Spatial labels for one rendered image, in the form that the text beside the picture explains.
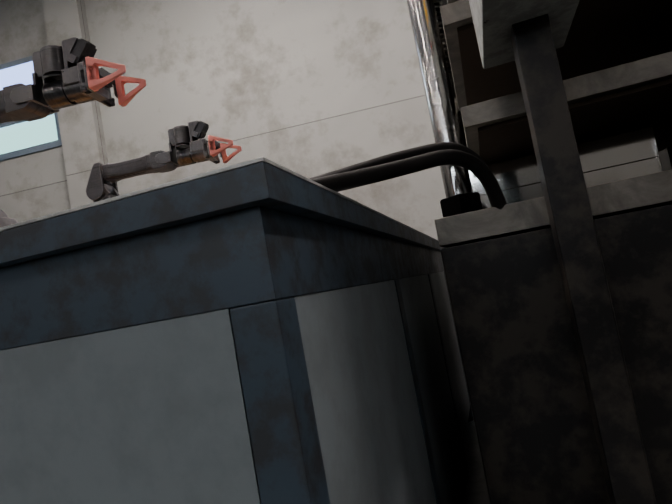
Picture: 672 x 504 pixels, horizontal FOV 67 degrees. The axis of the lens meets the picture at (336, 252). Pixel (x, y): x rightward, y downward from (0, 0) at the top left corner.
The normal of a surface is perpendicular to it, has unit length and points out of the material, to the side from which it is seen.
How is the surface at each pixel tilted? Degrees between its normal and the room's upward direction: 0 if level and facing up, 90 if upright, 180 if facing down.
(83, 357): 90
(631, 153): 90
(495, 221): 90
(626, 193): 90
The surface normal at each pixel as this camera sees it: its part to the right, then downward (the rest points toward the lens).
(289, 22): -0.17, -0.04
